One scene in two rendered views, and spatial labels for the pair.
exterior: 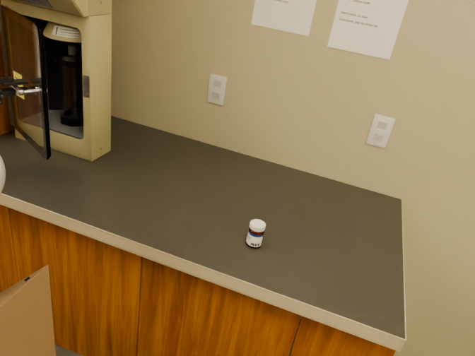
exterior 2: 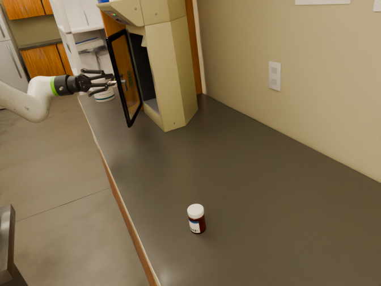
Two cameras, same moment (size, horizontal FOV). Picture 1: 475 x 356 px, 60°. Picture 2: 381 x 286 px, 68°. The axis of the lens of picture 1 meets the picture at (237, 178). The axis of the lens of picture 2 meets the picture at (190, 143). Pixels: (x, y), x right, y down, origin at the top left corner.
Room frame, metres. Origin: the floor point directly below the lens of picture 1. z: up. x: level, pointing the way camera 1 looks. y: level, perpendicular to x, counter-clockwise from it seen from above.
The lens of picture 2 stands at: (0.59, -0.55, 1.51)
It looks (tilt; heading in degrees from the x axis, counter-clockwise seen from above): 28 degrees down; 53
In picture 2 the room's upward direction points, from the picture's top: 8 degrees counter-clockwise
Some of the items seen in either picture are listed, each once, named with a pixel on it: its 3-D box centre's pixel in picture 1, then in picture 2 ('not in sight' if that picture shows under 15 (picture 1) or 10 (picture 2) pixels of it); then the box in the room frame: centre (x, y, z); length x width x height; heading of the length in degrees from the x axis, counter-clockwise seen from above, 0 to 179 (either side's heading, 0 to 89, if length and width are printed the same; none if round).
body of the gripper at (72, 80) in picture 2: not in sight; (80, 83); (1.01, 0.79, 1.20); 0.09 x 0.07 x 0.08; 138
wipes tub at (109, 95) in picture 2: not in sight; (102, 88); (1.29, 1.28, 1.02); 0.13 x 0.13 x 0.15
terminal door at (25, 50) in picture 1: (24, 82); (126, 77); (1.19, 0.69, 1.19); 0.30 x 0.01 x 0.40; 47
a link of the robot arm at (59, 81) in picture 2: not in sight; (65, 85); (0.95, 0.83, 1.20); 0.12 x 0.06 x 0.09; 48
